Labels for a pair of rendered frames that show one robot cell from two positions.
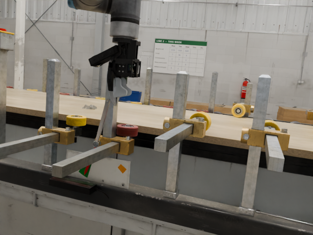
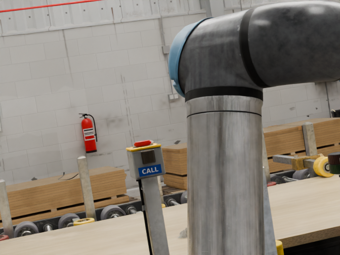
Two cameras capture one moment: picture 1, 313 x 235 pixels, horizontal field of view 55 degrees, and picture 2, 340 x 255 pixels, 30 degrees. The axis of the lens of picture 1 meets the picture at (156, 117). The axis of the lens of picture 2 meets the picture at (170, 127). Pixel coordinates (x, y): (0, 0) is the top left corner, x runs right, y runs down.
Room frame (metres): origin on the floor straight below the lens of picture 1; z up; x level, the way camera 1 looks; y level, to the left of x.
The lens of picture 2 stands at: (-0.05, 1.36, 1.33)
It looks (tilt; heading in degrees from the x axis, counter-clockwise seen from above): 3 degrees down; 328
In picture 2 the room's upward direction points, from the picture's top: 9 degrees counter-clockwise
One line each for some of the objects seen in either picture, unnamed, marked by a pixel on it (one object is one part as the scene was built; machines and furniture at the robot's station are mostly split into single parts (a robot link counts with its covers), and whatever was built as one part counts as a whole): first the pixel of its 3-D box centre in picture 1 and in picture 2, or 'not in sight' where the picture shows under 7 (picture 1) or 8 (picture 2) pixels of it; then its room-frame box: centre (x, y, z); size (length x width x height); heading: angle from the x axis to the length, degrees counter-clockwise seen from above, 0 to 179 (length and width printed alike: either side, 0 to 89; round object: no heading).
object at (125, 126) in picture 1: (126, 139); not in sight; (1.11, 0.11, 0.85); 0.08 x 0.08 x 0.11
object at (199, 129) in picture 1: (184, 126); not in sight; (0.97, -0.09, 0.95); 0.13 x 0.06 x 0.05; 72
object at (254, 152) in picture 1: (254, 153); not in sight; (0.90, -0.31, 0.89); 0.03 x 0.03 x 0.48; 72
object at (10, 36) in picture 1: (0, 41); (145, 162); (1.22, 0.65, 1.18); 0.07 x 0.07 x 0.08; 72
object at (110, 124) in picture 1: (109, 136); not in sight; (1.06, 0.16, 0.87); 0.03 x 0.03 x 0.48; 72
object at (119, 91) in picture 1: (119, 92); not in sight; (0.95, 0.13, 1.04); 0.06 x 0.03 x 0.09; 72
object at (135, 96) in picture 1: (129, 105); not in sight; (6.91, 0.65, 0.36); 0.59 x 0.57 x 0.73; 167
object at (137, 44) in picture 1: (124, 58); not in sight; (0.96, 0.12, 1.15); 0.09 x 0.08 x 0.12; 72
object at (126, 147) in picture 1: (114, 144); not in sight; (1.05, 0.14, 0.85); 0.13 x 0.06 x 0.05; 72
